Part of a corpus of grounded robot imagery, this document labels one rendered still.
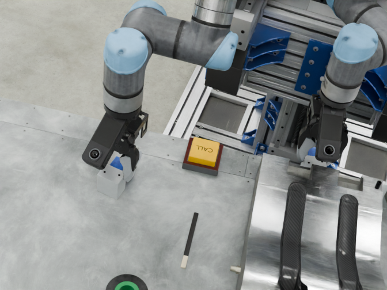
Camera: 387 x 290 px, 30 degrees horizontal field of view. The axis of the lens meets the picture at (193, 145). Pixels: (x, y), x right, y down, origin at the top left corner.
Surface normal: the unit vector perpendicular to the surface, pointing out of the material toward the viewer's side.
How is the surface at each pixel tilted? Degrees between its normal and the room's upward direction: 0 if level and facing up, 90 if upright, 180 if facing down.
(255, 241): 25
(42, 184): 0
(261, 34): 0
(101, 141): 29
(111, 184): 90
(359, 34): 0
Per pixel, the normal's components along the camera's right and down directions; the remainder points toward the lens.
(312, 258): 0.19, -0.91
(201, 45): -0.20, 0.26
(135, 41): 0.11, -0.66
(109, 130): -0.11, -0.26
